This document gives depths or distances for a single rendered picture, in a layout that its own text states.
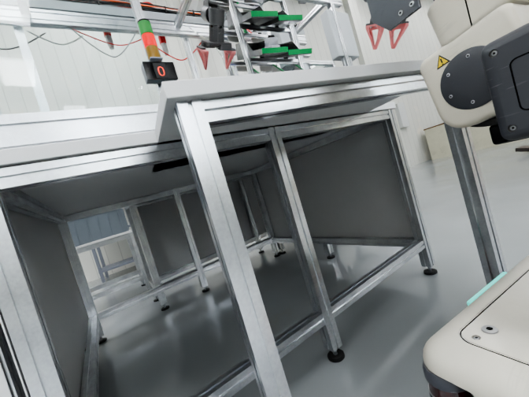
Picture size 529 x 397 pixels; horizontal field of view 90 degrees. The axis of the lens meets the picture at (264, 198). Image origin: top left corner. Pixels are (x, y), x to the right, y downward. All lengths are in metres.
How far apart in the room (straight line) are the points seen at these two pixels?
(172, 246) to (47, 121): 1.84
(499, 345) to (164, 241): 2.25
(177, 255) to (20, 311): 1.88
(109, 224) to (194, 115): 2.34
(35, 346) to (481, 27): 0.99
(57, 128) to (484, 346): 0.98
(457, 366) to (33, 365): 0.77
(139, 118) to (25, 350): 0.57
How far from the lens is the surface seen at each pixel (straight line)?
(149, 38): 1.30
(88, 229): 2.79
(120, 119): 0.82
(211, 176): 0.49
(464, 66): 0.64
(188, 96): 0.50
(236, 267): 0.49
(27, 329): 0.73
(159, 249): 2.49
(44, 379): 0.76
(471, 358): 0.62
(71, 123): 0.82
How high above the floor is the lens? 0.65
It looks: 2 degrees down
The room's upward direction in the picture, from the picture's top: 17 degrees counter-clockwise
